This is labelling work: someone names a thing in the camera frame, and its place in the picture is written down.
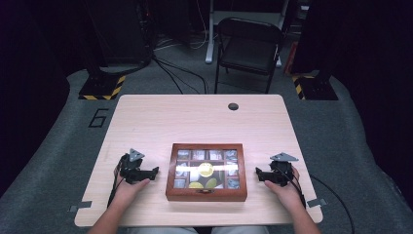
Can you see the person's right hand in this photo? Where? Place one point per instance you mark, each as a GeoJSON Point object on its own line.
{"type": "Point", "coordinates": [289, 195]}

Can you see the black table grommet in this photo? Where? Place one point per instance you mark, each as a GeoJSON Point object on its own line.
{"type": "Point", "coordinates": [233, 106]}

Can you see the wooden box with glass lid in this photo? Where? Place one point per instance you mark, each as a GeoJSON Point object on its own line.
{"type": "Point", "coordinates": [207, 195]}

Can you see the yellow lid capsule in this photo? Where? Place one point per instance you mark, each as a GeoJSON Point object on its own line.
{"type": "Point", "coordinates": [195, 185]}
{"type": "Point", "coordinates": [205, 169]}
{"type": "Point", "coordinates": [211, 183]}

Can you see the person's left hand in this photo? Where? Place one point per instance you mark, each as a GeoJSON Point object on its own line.
{"type": "Point", "coordinates": [126, 191]}

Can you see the black cabinet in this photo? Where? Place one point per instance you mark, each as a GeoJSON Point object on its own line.
{"type": "Point", "coordinates": [120, 32]}

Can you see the black stand with striped base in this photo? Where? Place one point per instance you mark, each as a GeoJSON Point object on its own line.
{"type": "Point", "coordinates": [316, 87]}
{"type": "Point", "coordinates": [102, 86]}

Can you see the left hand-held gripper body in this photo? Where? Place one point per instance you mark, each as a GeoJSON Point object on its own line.
{"type": "Point", "coordinates": [131, 169]}

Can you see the black folding chair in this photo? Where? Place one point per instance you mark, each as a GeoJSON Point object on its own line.
{"type": "Point", "coordinates": [248, 48]}

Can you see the silver foil packet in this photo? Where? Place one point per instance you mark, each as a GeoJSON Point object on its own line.
{"type": "Point", "coordinates": [231, 155]}
{"type": "Point", "coordinates": [181, 169]}
{"type": "Point", "coordinates": [233, 183]}
{"type": "Point", "coordinates": [232, 169]}
{"type": "Point", "coordinates": [179, 183]}

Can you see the grey tape piece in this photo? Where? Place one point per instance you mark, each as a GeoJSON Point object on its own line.
{"type": "Point", "coordinates": [316, 202]}
{"type": "Point", "coordinates": [81, 205]}

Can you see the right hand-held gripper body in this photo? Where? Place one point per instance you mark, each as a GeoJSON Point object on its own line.
{"type": "Point", "coordinates": [281, 172]}

